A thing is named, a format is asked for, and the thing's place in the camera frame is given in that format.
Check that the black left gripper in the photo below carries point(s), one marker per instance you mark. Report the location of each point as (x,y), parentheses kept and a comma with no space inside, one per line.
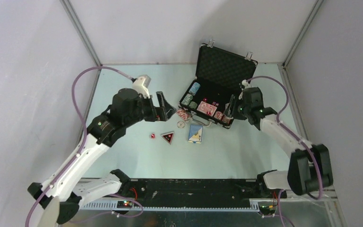
(166,111)

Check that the blue poker chip stack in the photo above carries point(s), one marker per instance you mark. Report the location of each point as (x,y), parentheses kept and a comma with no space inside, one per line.
(194,88)

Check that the tall green chip stack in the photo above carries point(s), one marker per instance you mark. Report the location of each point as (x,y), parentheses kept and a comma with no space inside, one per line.
(187,99)

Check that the orange brown chip stack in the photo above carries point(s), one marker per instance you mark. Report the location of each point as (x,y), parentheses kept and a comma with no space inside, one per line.
(226,119)

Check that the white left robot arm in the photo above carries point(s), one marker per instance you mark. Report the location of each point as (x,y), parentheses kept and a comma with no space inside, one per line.
(61,196)

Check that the red chip stack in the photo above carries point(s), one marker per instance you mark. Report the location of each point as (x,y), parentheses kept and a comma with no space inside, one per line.
(185,116)
(218,115)

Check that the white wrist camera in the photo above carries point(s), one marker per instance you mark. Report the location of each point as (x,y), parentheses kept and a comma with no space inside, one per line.
(141,84)
(245,84)

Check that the short green chip stack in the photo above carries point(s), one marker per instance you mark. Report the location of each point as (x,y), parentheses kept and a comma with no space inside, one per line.
(193,105)

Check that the black red triangular button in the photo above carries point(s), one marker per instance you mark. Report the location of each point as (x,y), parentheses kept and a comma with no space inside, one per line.
(168,136)

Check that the red chip stack in case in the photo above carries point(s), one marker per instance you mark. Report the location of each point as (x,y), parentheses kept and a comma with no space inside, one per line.
(218,115)

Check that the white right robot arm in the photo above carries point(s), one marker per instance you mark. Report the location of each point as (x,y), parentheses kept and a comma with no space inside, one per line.
(309,171)

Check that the aluminium frame rail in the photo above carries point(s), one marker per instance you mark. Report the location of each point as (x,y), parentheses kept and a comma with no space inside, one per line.
(122,205)

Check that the blue playing card deck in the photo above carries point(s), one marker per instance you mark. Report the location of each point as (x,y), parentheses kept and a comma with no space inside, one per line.
(195,134)

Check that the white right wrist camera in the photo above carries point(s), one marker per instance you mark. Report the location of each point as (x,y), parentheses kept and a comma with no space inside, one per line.
(245,84)

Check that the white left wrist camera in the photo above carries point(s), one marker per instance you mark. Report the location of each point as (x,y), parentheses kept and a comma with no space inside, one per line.
(141,84)

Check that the white dealer button chip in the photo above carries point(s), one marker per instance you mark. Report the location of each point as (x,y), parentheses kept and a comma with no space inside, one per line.
(181,124)

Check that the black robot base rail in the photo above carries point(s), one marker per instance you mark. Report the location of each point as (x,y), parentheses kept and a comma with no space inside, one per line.
(154,193)

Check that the black poker set case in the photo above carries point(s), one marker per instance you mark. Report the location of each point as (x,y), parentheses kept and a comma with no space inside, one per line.
(219,73)

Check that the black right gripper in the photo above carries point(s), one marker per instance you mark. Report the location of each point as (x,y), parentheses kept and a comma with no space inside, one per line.
(231,111)

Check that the red playing card deck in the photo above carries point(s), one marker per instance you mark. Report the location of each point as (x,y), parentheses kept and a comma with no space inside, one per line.
(203,107)

